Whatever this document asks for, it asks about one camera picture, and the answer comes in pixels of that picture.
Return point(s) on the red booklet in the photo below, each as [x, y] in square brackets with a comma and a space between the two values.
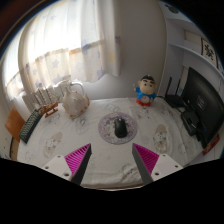
[211, 145]

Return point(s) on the black computer monitor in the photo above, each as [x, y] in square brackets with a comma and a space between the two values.
[203, 106]

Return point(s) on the white star-print curtain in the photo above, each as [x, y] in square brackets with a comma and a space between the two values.
[66, 40]

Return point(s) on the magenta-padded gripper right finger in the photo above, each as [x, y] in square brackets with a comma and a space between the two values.
[147, 159]

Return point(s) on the black keyboard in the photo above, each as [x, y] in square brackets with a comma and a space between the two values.
[30, 126]

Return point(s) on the wooden sailing ship model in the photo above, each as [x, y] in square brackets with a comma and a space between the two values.
[50, 108]

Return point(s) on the black router with antennas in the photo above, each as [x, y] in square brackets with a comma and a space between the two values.
[173, 99]

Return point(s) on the white shelf unit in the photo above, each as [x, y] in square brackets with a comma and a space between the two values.
[176, 33]

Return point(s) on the white printed tablecloth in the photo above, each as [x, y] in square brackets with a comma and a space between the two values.
[110, 160]

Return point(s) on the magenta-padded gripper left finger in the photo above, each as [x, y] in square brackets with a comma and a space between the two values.
[76, 159]

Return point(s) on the orange wooden chair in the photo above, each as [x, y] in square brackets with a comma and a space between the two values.
[13, 124]

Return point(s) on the large white conch shell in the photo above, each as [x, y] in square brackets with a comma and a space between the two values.
[75, 101]

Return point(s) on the cartoon boy figurine with clock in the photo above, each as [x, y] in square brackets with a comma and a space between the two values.
[145, 90]

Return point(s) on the black computer mouse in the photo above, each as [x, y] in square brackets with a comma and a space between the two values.
[120, 127]

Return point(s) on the white radiator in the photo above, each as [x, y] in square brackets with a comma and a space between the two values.
[28, 100]

